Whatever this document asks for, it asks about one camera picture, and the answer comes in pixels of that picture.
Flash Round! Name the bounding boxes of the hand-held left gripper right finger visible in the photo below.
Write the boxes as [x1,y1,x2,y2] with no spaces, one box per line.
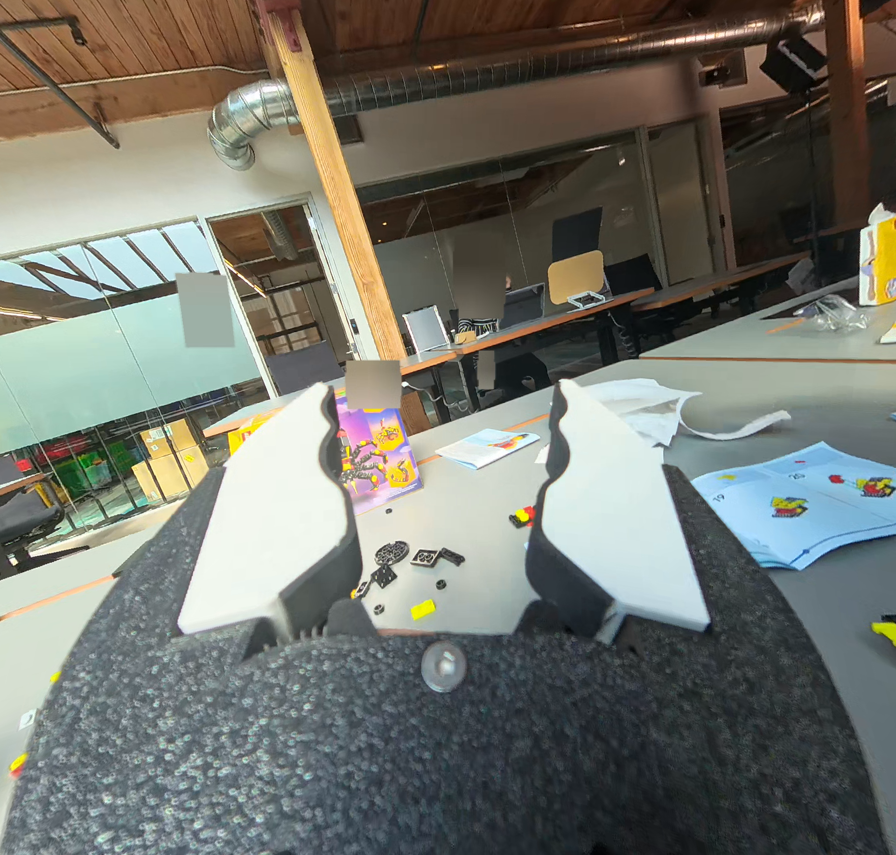
[525,379,714,646]

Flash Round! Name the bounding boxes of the black ceiling pipe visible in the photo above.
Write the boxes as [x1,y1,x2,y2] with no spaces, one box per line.
[0,17,121,149]

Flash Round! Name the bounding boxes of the yellow tissue box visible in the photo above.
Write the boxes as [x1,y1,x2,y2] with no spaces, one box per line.
[858,204,896,306]

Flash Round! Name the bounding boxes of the white framed screen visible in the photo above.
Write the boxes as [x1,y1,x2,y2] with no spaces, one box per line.
[402,306,452,352]

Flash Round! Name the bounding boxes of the long wooden table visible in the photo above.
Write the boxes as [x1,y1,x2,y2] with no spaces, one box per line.
[630,252,813,313]
[399,287,655,415]

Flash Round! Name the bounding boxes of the dark blue chair back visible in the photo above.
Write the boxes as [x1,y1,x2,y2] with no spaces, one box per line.
[266,341,345,394]

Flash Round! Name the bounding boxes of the cardboard box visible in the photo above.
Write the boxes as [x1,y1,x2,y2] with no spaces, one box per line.
[132,449,211,502]
[140,419,200,459]

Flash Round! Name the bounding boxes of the clear plastic bags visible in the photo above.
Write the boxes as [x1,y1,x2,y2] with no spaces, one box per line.
[794,294,869,331]

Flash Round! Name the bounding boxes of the light blue instruction booklet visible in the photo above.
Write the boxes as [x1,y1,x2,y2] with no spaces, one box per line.
[689,441,896,570]

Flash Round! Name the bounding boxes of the small blue leaflet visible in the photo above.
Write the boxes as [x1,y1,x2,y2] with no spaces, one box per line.
[434,430,541,470]

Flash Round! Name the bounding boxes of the black office chair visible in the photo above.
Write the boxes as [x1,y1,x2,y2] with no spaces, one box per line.
[0,452,67,576]

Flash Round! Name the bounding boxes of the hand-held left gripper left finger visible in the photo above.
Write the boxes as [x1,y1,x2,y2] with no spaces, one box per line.
[176,381,364,661]

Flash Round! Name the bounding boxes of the black studio light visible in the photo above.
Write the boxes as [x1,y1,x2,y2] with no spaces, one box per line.
[759,35,827,93]

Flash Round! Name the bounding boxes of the silver ventilation duct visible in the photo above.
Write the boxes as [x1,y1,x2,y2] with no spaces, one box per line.
[207,0,827,172]

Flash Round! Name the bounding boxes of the green plastic crate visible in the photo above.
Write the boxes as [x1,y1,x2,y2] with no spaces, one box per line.
[52,449,134,499]

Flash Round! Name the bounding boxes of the purple toy set box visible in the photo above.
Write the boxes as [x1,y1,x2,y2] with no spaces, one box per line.
[227,389,424,516]

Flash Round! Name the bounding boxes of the neighbouring grey desk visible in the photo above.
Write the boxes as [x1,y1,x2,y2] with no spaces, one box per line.
[638,278,896,365]

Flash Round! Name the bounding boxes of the torn white paper bag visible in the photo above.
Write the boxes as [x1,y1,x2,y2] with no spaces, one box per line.
[535,378,792,464]

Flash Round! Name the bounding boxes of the wooden post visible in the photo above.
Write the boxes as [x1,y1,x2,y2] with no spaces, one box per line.
[248,0,410,362]
[819,0,872,226]

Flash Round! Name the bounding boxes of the grey laptop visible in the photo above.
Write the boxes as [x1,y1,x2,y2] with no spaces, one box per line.
[500,283,547,330]

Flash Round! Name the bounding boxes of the tan rounded panel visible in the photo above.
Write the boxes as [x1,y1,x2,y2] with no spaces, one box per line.
[547,250,606,308]

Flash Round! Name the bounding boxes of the pile of toy bricks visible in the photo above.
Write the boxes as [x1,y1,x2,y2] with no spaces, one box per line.
[8,507,466,779]

